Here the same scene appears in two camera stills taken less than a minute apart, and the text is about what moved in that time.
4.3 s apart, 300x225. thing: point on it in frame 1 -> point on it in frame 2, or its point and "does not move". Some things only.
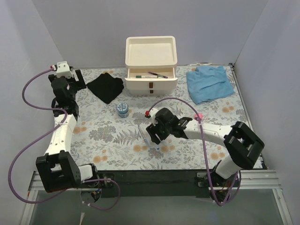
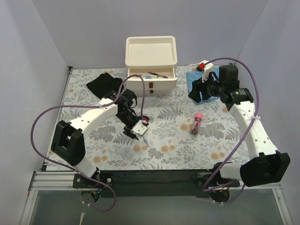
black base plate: x=157 y=183 does not move
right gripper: x=154 y=133 -> x=200 y=88
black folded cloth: x=106 y=86 does not move
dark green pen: x=158 y=75 does not move
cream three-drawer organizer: x=151 y=61 does not move
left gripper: x=76 y=82 -> x=131 y=126
